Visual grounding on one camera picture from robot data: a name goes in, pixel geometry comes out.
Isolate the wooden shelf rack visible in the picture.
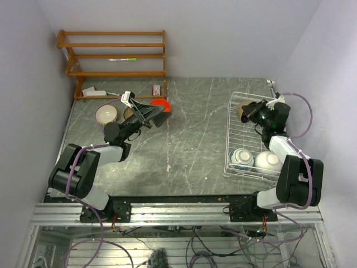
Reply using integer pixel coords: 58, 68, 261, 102
56, 30, 168, 100

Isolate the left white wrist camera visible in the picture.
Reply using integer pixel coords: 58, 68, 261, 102
120, 91, 135, 107

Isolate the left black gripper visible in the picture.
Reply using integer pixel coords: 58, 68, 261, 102
121, 99, 172, 142

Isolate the white box on shelf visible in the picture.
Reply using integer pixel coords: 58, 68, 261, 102
81, 87, 107, 97

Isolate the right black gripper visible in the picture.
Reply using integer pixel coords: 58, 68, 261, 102
241, 99, 272, 128

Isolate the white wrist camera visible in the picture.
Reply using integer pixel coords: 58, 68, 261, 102
120, 91, 135, 107
266, 95, 285, 110

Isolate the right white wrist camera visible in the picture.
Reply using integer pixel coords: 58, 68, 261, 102
266, 95, 285, 110

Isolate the white wire dish rack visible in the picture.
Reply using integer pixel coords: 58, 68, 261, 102
224, 92, 280, 185

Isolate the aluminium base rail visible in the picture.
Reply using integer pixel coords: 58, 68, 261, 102
30, 195, 322, 227

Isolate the brown ceramic bowl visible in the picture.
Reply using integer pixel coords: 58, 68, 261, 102
236, 100, 252, 119

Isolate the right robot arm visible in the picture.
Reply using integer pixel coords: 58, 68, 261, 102
237, 99, 324, 221

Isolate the cream patterned bowl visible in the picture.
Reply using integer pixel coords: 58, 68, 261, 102
95, 104, 118, 125

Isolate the plain white bowl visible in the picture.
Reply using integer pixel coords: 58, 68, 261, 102
254, 151, 282, 175

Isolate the blue white porcelain bowl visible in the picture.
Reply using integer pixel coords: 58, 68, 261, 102
229, 148, 254, 173

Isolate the dark brown ribbed bowl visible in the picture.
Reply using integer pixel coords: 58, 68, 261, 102
123, 107, 134, 121

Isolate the red white small card box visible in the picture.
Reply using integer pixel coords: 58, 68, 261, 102
152, 85, 161, 96

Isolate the orange plastic bowl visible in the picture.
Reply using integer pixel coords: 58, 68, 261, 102
149, 99, 171, 112

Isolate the green white marker pen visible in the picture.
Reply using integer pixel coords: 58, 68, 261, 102
108, 58, 137, 62

